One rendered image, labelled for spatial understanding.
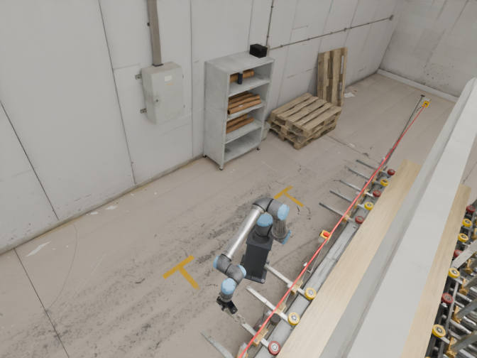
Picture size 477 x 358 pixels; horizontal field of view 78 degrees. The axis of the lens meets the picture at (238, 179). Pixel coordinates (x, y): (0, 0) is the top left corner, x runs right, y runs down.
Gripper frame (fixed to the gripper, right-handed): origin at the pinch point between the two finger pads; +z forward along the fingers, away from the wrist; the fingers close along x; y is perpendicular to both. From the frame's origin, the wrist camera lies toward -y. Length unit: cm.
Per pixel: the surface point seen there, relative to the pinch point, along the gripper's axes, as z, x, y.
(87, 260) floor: 89, 33, 166
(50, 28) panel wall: -121, -28, 236
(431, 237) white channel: -166, 14, -58
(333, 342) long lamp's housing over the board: -156, 45, -52
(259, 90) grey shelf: -9, -277, 182
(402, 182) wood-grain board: -8, -241, -53
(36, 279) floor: 90, 79, 182
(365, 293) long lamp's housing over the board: -157, 32, -52
